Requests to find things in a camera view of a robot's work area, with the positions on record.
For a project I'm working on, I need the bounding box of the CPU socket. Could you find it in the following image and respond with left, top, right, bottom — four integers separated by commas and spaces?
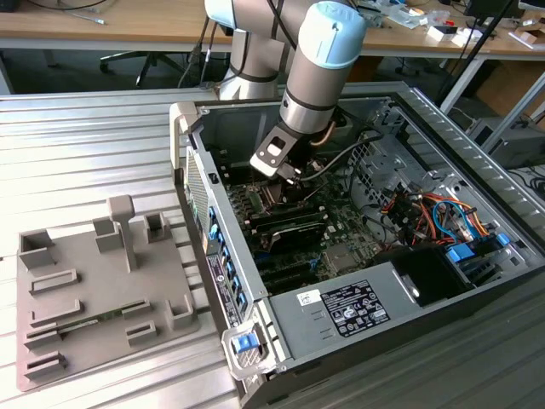
255, 181, 310, 214

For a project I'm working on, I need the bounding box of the black RAM slot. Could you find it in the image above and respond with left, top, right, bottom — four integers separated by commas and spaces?
251, 212, 327, 232
249, 204, 323, 222

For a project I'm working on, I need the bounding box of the black expansion slot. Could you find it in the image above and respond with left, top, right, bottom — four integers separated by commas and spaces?
255, 254, 318, 278

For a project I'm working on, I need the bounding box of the silver perforated drive cage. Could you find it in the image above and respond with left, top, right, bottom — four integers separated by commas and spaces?
345, 106, 431, 208

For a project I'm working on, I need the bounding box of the grey open PC case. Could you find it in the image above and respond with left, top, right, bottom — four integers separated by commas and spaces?
169, 84, 545, 409

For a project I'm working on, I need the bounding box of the green motherboard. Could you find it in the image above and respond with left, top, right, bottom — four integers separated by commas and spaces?
221, 168, 384, 295

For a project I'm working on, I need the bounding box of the black graphics card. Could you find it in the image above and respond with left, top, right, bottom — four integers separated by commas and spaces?
257, 223, 328, 257

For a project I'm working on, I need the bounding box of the grey power supply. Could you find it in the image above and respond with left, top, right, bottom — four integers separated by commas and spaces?
267, 260, 425, 363

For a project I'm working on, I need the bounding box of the black office chair base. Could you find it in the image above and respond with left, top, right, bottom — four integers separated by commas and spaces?
100, 49, 184, 89

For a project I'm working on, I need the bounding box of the blue disk carrier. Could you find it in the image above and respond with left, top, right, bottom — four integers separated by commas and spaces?
445, 242, 477, 268

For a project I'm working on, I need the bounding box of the black slanted pole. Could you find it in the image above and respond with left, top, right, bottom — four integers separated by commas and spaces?
436, 0, 519, 106

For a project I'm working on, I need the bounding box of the blue case latch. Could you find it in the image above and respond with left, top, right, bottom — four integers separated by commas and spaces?
232, 334, 259, 354

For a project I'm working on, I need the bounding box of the brown cardboard box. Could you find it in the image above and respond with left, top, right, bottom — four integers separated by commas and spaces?
474, 59, 545, 123

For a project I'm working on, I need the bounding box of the grey computer tower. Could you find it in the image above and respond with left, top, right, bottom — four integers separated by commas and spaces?
466, 118, 545, 170

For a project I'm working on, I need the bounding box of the long wooden desk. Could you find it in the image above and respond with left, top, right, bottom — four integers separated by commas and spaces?
0, 0, 545, 60

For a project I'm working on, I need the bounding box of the grey parts rack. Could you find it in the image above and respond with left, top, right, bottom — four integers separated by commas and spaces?
15, 194, 201, 393

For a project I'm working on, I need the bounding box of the black monitor foot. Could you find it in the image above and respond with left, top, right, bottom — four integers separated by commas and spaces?
462, 0, 523, 19

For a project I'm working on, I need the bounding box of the brown cardboard piece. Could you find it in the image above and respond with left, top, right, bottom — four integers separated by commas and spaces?
509, 29, 541, 47

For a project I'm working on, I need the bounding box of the green RAM stick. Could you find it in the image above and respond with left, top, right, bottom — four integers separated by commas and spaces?
57, 309, 129, 334

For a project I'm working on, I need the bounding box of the brown curved cable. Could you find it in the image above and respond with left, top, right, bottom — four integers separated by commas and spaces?
309, 120, 337, 148

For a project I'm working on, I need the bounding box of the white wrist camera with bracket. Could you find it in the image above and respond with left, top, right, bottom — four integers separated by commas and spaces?
249, 125, 300, 176

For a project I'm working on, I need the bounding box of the black camera cable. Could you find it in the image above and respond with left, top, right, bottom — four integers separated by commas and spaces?
302, 130, 382, 183

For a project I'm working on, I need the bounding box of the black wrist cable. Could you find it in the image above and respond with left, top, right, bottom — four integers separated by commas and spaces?
266, 0, 299, 50

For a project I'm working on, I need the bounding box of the orange red wire bundle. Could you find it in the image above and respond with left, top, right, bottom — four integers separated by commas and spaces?
380, 187, 491, 249

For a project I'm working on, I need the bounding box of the blue data wire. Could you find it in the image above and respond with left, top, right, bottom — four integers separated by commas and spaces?
432, 199, 476, 245

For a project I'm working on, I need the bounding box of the black plastic air duct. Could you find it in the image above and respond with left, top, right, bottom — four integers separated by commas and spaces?
372, 245, 477, 310

